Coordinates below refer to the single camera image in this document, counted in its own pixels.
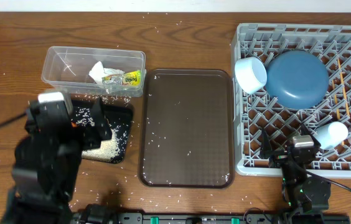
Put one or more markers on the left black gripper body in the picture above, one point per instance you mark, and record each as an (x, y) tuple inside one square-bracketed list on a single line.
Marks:
[(66, 125)]

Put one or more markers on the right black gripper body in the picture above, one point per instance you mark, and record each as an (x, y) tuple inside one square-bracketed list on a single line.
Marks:
[(283, 157)]

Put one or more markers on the small blue cup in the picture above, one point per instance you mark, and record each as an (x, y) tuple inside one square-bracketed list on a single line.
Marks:
[(331, 135)]

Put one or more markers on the aluminium foil ball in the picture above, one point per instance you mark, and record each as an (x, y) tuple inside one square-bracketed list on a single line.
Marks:
[(114, 85)]

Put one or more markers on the wooden chopstick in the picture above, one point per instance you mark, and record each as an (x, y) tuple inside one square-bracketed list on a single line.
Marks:
[(347, 111), (336, 101)]

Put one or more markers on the white tissue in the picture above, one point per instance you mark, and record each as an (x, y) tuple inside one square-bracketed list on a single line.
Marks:
[(98, 72)]

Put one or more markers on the green snack wrapper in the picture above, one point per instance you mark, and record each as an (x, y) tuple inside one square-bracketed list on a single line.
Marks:
[(132, 78)]

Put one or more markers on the large blue plate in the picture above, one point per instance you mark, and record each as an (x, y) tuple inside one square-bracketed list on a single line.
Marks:
[(297, 79)]

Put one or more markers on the light blue rice bowl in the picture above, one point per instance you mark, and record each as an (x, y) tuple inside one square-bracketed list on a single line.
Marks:
[(250, 74)]

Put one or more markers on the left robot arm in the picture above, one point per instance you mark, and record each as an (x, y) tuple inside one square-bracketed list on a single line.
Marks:
[(47, 160)]

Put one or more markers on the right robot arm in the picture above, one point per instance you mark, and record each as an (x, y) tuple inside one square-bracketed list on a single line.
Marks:
[(306, 195)]

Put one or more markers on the grey dishwasher rack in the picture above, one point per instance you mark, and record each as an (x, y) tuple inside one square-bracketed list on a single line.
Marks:
[(259, 110)]

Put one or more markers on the pile of white rice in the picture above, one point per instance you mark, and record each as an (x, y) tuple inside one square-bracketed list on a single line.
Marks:
[(107, 146)]

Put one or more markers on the black plastic tray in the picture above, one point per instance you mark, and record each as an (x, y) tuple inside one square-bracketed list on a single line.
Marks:
[(122, 118)]

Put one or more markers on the clear plastic bin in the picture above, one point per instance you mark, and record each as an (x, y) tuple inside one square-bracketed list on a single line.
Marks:
[(67, 68)]

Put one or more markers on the dark brown serving tray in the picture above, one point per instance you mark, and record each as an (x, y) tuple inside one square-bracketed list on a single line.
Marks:
[(187, 130)]

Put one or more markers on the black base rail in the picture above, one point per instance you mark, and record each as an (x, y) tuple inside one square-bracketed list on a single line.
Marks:
[(249, 218)]

